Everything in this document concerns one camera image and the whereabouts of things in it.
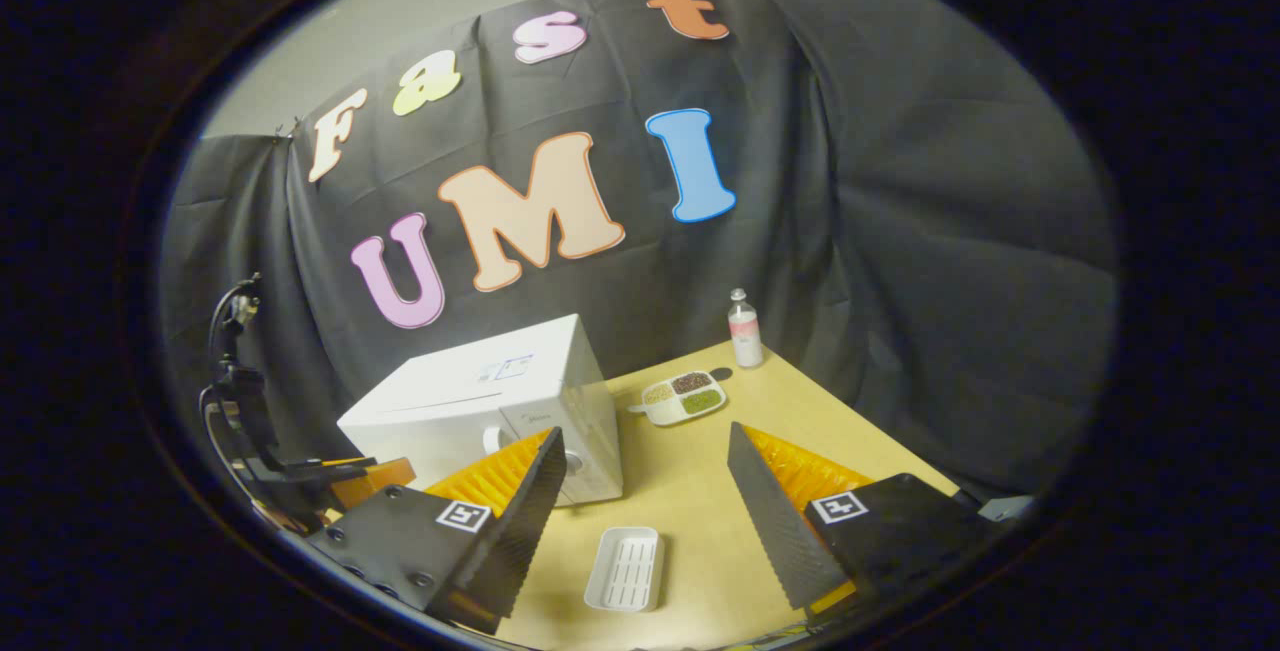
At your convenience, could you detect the black cable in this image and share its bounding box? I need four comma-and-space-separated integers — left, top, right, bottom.
198, 274, 264, 492

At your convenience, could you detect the divided plate with beans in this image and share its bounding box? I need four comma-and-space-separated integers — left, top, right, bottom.
628, 369, 728, 428

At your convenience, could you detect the small bottle with pink label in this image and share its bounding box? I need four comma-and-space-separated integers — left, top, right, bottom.
728, 288, 764, 370

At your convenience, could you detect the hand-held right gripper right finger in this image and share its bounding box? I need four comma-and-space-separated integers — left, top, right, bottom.
727, 421, 991, 624

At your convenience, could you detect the white microwave oven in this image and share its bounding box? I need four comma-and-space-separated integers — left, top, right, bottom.
337, 313, 625, 509

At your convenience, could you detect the white ribbed plastic tray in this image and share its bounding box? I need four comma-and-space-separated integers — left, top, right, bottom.
584, 526, 665, 613

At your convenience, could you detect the black backdrop cloth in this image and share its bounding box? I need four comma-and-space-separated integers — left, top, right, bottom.
160, 0, 1119, 502

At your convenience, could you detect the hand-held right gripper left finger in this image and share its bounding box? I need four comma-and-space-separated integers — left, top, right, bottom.
305, 426, 568, 635

